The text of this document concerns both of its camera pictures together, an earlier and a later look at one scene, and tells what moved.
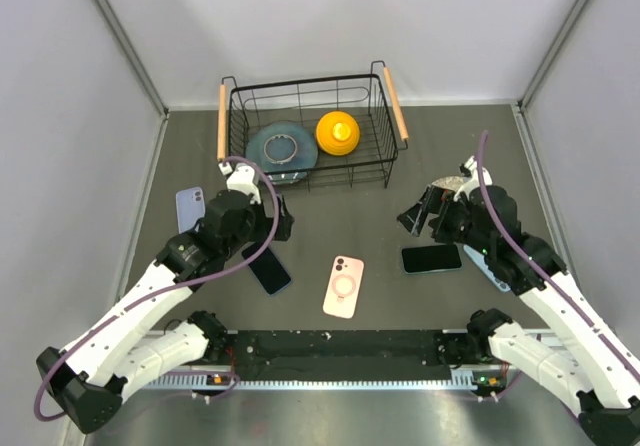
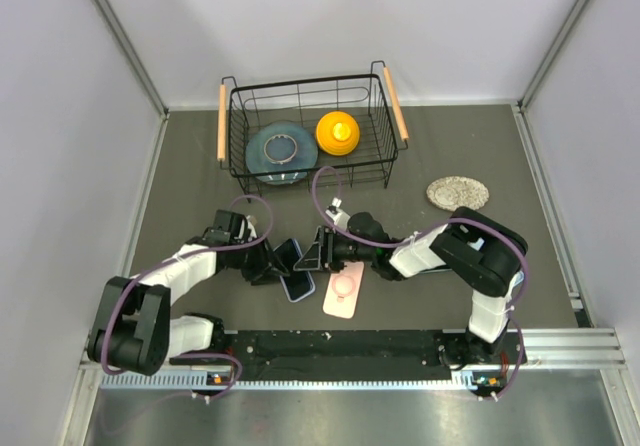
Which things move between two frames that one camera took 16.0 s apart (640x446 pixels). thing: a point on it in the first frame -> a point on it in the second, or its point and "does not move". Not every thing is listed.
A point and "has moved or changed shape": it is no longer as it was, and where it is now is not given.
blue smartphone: [266, 268] has moved or changed shape
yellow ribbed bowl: [337, 133] does not move
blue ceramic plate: [284, 151] does not move
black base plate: [343, 355] does not move
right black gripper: [433, 201] -> [325, 238]
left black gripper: [266, 223] -> [259, 274]
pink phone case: [343, 287] does not move
